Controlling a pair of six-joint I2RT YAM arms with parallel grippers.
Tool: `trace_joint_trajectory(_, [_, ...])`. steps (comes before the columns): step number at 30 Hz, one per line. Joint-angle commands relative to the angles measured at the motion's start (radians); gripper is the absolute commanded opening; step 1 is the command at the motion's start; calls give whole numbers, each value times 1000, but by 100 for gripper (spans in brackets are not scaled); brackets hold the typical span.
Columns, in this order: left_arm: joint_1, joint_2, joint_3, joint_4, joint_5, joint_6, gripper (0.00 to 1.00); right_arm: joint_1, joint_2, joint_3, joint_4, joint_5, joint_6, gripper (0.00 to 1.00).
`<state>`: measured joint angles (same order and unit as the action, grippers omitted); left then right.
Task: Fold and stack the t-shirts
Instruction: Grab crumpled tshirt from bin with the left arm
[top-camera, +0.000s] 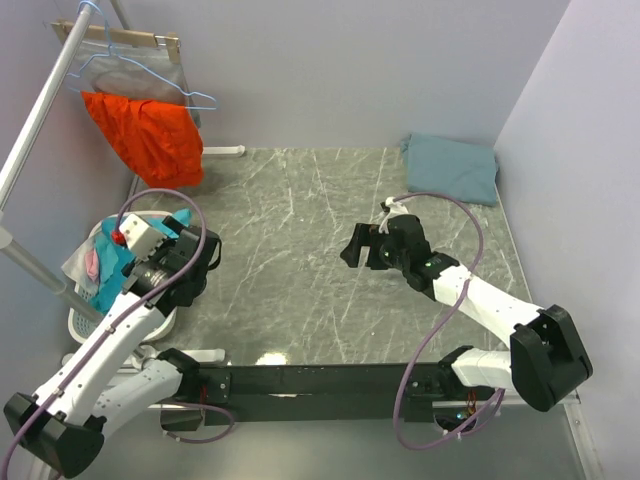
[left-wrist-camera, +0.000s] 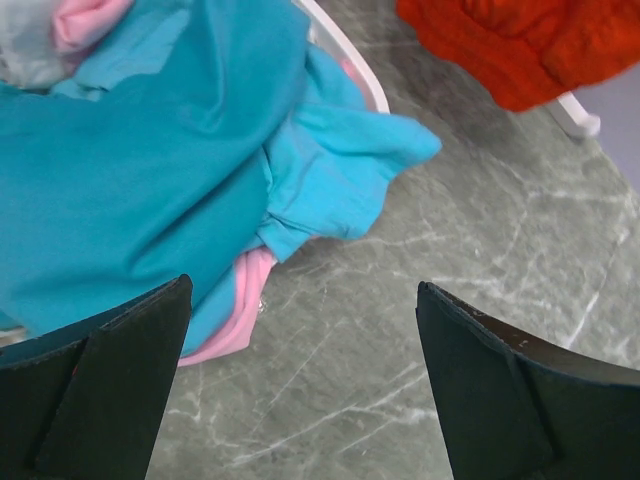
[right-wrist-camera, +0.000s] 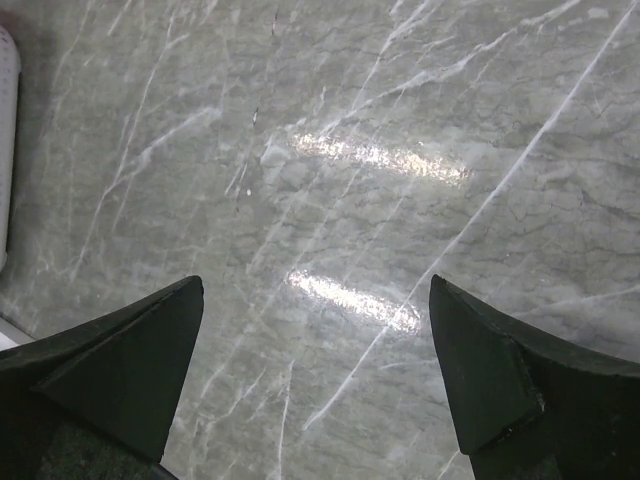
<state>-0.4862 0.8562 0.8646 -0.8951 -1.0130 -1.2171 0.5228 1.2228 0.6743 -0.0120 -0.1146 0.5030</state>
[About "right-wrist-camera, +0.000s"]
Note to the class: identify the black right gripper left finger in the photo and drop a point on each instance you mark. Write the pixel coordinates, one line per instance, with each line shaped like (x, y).
(97, 401)

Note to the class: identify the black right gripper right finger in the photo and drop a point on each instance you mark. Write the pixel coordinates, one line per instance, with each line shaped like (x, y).
(528, 405)

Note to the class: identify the white laundry basket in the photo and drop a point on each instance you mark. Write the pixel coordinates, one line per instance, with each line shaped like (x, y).
(10, 75)

